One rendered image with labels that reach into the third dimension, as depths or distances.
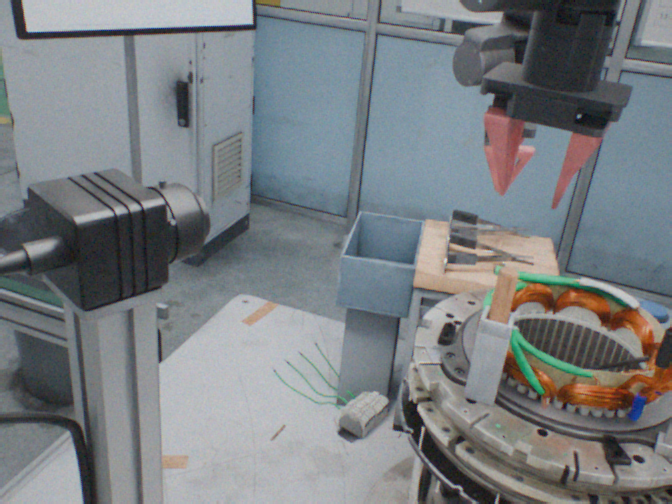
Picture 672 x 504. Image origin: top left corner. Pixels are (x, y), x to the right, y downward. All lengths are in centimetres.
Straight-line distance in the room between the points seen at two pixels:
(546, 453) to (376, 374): 49
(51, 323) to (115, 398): 116
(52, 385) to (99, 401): 205
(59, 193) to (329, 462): 81
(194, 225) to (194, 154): 261
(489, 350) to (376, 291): 36
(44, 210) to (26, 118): 315
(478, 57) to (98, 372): 71
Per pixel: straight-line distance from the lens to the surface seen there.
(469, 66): 93
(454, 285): 94
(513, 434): 65
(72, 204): 27
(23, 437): 232
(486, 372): 65
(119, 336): 30
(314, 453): 105
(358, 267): 96
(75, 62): 315
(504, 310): 63
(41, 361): 231
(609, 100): 53
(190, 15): 154
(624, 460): 66
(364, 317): 103
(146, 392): 32
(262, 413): 111
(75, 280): 27
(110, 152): 316
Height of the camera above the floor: 150
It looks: 27 degrees down
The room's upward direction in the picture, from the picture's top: 5 degrees clockwise
